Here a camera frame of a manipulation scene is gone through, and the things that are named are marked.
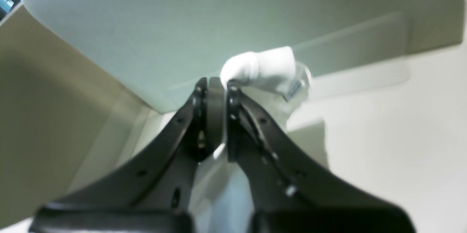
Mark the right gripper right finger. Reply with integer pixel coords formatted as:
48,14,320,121
226,81,415,233

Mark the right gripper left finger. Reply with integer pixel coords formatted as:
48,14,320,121
29,77,208,233

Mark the white t-shirt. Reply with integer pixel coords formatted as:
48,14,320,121
189,46,312,233

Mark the grey panel at right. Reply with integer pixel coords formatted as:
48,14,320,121
0,5,154,226

